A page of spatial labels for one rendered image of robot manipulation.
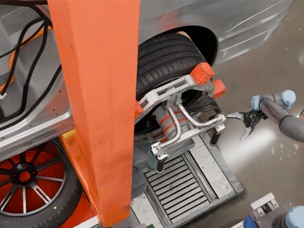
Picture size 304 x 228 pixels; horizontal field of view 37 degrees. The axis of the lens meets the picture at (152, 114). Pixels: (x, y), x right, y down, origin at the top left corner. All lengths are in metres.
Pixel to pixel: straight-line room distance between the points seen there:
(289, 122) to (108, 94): 1.07
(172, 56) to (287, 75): 1.71
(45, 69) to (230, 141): 1.57
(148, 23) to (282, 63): 2.00
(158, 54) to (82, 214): 1.14
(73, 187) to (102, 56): 1.66
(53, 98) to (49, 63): 0.27
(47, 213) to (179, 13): 1.31
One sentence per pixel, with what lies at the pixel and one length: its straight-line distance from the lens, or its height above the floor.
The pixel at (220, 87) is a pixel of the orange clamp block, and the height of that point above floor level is 0.88.
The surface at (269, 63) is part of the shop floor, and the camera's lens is 3.82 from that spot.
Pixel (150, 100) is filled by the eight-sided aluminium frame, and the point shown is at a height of 1.11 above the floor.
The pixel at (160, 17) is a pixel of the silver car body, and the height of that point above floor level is 1.44.
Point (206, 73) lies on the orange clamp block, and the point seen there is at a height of 1.16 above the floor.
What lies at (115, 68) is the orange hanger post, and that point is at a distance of 1.13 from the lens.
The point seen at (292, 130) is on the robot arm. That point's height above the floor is 1.25.
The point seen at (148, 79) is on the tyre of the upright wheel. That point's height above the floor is 1.17.
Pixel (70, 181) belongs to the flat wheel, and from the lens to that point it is 2.66.
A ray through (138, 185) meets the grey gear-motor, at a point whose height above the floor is 0.40.
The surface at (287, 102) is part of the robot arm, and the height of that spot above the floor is 1.02.
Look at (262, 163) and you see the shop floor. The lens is 3.38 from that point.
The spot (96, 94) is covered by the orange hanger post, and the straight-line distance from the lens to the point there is 1.19.
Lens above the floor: 3.01
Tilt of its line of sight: 62 degrees down
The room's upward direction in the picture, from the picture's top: 7 degrees clockwise
